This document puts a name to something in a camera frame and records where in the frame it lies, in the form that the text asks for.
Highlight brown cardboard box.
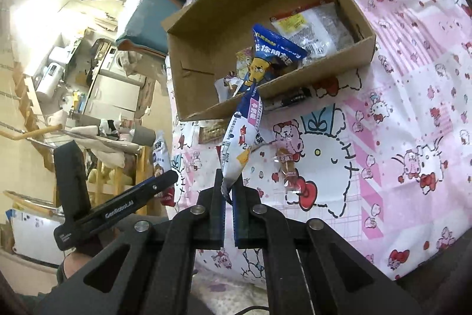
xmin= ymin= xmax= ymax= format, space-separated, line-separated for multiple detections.
xmin=161 ymin=0 xmax=377 ymax=122

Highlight grey bin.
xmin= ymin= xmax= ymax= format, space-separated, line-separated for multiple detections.
xmin=133 ymin=127 xmax=155 ymax=146

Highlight pale pink snack packet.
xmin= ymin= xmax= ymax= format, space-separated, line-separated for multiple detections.
xmin=234 ymin=47 xmax=259 ymax=79

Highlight white base cabinet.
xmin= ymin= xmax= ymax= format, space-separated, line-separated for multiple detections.
xmin=83 ymin=73 xmax=146 ymax=120

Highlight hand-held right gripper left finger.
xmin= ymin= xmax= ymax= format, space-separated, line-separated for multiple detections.
xmin=33 ymin=169 xmax=226 ymax=315

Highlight small brown snack clear wrapper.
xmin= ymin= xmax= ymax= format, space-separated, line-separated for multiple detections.
xmin=275 ymin=147 xmax=301 ymax=194

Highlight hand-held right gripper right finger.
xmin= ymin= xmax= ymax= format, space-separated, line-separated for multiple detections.
xmin=233 ymin=175 xmax=425 ymax=315

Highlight blue snack packet with bear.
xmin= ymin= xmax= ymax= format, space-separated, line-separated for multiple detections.
xmin=241 ymin=24 xmax=308 ymax=94

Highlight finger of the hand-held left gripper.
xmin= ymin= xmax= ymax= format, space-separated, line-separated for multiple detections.
xmin=122 ymin=170 xmax=179 ymax=205

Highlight red white cartoon snack packet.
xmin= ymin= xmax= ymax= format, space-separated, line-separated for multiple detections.
xmin=151 ymin=130 xmax=178 ymax=207

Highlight clear packet with yellow label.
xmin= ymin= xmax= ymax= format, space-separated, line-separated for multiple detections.
xmin=271 ymin=1 xmax=356 ymax=59

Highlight pink fleece blanket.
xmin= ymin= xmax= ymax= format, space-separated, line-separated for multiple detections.
xmin=192 ymin=256 xmax=281 ymax=315

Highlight black white snack packet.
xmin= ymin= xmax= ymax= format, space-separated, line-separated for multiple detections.
xmin=275 ymin=88 xmax=314 ymax=109

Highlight white water heater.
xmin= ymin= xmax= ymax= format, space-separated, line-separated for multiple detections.
xmin=35 ymin=62 xmax=63 ymax=98

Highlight white clear snack packet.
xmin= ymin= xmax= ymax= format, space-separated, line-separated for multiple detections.
xmin=215 ymin=76 xmax=244 ymax=102

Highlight white washing machine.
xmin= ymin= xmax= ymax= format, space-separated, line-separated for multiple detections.
xmin=98 ymin=42 xmax=128 ymax=70

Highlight hanging white cloths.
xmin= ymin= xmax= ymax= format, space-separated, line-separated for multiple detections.
xmin=70 ymin=125 xmax=142 ymax=168

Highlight white blue snack packet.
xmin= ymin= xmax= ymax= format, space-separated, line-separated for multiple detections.
xmin=216 ymin=86 xmax=264 ymax=205

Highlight brown snack packet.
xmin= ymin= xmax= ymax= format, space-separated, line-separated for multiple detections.
xmin=198 ymin=121 xmax=226 ymax=144

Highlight teal padded bed board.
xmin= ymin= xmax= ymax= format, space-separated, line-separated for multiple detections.
xmin=116 ymin=0 xmax=183 ymax=59

